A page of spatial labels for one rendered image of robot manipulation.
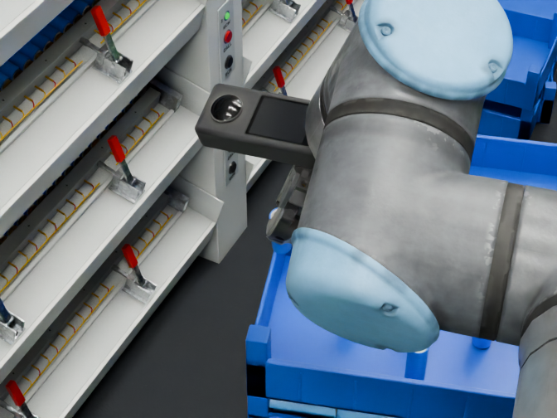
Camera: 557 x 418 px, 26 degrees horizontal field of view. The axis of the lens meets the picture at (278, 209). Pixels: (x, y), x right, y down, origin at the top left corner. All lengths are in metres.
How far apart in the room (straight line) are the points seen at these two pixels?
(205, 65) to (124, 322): 0.37
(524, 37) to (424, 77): 1.57
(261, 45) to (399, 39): 1.15
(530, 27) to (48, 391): 1.11
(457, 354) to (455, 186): 0.51
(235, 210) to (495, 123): 0.51
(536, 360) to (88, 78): 0.93
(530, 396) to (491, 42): 0.22
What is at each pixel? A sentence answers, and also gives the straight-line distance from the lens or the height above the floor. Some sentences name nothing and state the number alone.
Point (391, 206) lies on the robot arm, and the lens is 0.66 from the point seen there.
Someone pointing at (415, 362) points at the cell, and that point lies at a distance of 1.09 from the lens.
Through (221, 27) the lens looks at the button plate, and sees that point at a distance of 1.64.
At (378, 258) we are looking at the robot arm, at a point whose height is 0.91.
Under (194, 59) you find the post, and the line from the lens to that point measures 1.65.
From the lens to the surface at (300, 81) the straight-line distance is 2.08.
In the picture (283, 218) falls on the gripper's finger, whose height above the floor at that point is 0.74.
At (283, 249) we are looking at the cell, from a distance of 1.07.
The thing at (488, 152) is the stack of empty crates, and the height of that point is 0.35.
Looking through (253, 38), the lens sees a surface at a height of 0.30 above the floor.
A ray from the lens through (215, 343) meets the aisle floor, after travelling 1.80.
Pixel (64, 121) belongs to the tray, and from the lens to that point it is 1.41.
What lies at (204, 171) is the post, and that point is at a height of 0.19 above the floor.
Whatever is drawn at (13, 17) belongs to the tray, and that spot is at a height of 0.69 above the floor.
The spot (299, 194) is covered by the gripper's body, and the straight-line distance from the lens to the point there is 0.90.
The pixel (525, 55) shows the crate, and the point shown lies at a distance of 2.21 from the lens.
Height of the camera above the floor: 1.38
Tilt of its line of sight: 44 degrees down
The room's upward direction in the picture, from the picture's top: straight up
